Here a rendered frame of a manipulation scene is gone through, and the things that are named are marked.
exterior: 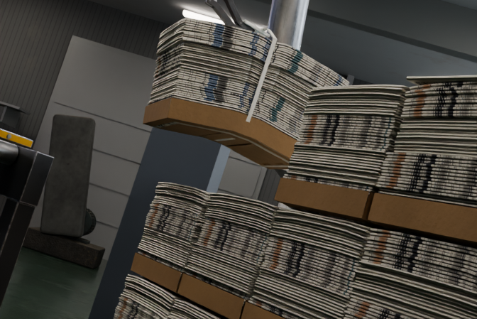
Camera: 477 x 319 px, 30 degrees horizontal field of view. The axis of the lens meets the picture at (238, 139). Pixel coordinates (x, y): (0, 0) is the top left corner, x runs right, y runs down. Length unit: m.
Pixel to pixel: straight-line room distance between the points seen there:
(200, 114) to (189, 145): 0.56
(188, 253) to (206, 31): 0.47
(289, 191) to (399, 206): 0.32
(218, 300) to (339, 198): 0.38
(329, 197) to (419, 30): 6.56
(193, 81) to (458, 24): 6.24
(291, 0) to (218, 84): 0.57
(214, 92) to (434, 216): 0.79
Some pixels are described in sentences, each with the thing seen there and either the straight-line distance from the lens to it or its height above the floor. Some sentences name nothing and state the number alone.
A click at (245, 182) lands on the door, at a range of 11.76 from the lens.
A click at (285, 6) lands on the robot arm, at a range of 2.43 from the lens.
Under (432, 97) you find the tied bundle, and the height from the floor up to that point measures 1.04.
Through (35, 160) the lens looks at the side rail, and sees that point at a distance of 2.06.
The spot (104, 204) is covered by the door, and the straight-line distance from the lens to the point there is 12.06.
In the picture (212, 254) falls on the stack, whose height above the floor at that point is 0.71.
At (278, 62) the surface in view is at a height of 1.15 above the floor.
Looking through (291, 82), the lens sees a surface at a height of 1.11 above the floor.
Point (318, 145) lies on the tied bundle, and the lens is 1.56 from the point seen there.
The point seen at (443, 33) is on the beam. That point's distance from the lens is 8.00.
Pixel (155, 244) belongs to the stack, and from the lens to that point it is 2.06.
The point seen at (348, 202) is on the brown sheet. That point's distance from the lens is 1.43.
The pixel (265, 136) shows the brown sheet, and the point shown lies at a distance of 1.94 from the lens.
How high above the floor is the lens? 0.74
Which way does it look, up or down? 6 degrees up
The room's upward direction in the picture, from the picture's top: 18 degrees clockwise
